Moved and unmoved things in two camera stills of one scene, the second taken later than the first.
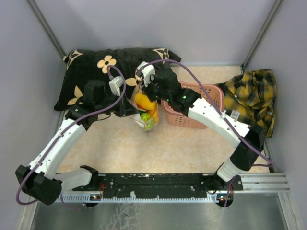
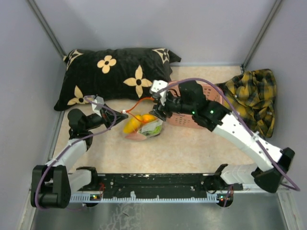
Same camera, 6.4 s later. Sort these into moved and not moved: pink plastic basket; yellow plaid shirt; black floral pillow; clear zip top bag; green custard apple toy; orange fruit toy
Moved: clear zip top bag; green custard apple toy; orange fruit toy
Not moved: pink plastic basket; black floral pillow; yellow plaid shirt
